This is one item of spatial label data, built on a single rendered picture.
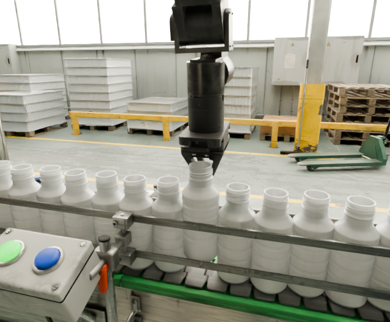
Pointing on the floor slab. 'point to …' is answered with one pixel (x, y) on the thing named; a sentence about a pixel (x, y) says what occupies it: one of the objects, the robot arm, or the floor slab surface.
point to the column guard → (309, 117)
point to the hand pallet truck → (374, 145)
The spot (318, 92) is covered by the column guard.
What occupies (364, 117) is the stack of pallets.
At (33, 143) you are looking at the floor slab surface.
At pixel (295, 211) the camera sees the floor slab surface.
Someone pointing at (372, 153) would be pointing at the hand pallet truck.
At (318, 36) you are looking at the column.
